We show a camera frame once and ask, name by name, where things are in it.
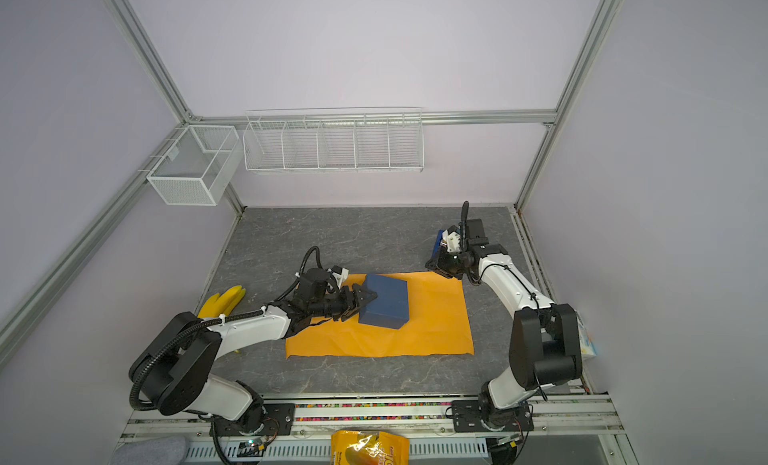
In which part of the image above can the dark blue gift box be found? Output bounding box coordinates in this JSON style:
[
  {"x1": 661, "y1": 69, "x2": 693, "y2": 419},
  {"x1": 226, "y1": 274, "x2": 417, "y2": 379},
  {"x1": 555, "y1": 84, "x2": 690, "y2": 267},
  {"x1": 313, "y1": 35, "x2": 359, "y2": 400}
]
[{"x1": 359, "y1": 275, "x2": 410, "y2": 330}]

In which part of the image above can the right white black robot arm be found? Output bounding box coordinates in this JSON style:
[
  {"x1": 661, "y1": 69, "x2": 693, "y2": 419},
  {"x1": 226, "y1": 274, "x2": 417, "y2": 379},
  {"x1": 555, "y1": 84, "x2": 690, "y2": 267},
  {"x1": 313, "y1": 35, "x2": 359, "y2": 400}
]
[{"x1": 425, "y1": 202, "x2": 583, "y2": 429}]

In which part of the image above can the white mesh square basket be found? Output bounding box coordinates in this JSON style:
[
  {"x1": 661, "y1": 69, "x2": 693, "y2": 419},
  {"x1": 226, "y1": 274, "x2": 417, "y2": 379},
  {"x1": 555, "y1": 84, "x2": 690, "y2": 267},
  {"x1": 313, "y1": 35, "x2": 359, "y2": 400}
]
[{"x1": 147, "y1": 125, "x2": 244, "y2": 206}]

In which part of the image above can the yellow banana bunch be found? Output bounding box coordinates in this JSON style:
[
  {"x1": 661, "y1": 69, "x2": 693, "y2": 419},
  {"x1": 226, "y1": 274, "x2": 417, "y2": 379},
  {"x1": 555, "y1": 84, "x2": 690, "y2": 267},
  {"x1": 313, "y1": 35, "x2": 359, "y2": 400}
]
[{"x1": 197, "y1": 285, "x2": 246, "y2": 319}]

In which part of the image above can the white slotted cable duct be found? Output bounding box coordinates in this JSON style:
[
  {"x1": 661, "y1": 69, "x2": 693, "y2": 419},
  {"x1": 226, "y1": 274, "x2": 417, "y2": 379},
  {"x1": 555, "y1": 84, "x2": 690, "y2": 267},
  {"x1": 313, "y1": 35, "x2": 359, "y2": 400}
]
[{"x1": 222, "y1": 437, "x2": 492, "y2": 464}]

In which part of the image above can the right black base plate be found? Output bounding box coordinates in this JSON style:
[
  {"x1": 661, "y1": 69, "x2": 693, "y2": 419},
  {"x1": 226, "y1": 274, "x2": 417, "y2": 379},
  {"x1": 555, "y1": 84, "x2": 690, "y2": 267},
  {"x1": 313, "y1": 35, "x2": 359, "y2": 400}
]
[{"x1": 446, "y1": 398, "x2": 534, "y2": 433}]

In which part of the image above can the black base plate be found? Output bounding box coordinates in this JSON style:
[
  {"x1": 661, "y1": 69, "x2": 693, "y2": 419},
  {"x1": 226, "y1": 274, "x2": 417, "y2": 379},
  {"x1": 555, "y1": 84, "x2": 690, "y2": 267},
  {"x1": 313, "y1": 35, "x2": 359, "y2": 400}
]
[
  {"x1": 446, "y1": 398, "x2": 534, "y2": 433},
  {"x1": 213, "y1": 402, "x2": 296, "y2": 437}
]

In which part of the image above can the aluminium rail frame base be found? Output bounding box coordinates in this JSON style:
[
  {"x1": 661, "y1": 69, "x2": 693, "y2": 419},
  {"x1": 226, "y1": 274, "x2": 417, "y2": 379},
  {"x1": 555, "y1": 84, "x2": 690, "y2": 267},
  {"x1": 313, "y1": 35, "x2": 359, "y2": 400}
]
[{"x1": 119, "y1": 395, "x2": 625, "y2": 442}]

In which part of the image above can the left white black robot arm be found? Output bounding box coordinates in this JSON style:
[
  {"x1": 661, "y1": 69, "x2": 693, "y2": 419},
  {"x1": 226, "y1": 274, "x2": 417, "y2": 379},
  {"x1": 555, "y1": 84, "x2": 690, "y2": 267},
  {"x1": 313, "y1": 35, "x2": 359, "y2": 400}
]
[{"x1": 129, "y1": 246, "x2": 377, "y2": 433}]

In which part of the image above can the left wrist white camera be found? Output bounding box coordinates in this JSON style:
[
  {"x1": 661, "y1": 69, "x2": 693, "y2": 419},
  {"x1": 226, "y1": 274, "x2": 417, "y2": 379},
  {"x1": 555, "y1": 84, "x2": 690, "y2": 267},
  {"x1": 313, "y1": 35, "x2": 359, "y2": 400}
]
[{"x1": 329, "y1": 265, "x2": 349, "y2": 289}]

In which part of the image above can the grey cloth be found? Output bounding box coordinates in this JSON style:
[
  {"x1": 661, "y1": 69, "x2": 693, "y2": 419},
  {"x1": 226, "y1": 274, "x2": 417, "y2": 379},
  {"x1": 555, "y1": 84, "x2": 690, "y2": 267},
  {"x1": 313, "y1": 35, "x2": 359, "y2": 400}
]
[{"x1": 110, "y1": 436, "x2": 189, "y2": 465}]

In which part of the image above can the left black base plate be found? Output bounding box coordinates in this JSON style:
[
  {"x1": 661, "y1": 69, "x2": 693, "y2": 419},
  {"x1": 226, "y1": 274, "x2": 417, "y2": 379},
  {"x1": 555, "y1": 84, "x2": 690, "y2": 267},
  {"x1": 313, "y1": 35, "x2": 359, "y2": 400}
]
[{"x1": 213, "y1": 402, "x2": 296, "y2": 437}]

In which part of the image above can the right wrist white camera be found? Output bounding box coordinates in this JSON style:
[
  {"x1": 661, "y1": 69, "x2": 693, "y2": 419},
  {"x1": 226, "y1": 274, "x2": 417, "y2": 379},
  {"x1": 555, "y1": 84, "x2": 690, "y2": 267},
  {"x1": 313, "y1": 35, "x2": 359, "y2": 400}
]
[{"x1": 441, "y1": 230, "x2": 462, "y2": 254}]

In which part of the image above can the green white tissue pack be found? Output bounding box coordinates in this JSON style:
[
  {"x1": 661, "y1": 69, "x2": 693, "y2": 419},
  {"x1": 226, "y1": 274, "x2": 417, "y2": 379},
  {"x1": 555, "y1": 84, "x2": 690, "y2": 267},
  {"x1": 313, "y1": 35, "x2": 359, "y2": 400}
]
[{"x1": 577, "y1": 314, "x2": 597, "y2": 361}]

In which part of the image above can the wrist white camera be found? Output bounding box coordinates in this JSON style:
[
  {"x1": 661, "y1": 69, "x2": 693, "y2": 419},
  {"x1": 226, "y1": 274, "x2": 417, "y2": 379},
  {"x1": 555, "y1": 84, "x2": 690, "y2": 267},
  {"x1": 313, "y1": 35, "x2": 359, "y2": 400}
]
[
  {"x1": 329, "y1": 265, "x2": 349, "y2": 289},
  {"x1": 441, "y1": 230, "x2": 462, "y2": 254}
]

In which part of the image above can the white wire long shelf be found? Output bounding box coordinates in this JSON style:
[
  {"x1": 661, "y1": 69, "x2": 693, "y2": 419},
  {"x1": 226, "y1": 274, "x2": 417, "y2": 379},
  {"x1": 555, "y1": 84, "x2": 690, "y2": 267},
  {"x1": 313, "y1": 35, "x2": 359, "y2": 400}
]
[{"x1": 242, "y1": 107, "x2": 425, "y2": 173}]

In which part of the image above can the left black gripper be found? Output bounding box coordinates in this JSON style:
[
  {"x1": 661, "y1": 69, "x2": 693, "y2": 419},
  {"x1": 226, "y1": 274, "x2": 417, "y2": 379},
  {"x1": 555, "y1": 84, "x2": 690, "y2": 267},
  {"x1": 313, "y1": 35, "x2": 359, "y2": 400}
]
[{"x1": 310, "y1": 283, "x2": 377, "y2": 321}]

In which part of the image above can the yellow snack bag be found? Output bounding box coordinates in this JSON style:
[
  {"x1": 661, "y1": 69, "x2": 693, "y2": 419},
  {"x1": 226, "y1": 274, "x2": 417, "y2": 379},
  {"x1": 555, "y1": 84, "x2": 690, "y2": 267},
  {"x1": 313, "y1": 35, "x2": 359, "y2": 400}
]
[{"x1": 330, "y1": 430, "x2": 410, "y2": 465}]

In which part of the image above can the blue tape dispenser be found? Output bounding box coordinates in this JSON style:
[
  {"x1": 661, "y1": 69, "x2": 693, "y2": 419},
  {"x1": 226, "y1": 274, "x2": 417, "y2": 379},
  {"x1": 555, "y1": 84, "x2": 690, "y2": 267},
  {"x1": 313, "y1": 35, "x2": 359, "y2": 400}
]
[{"x1": 432, "y1": 229, "x2": 447, "y2": 256}]

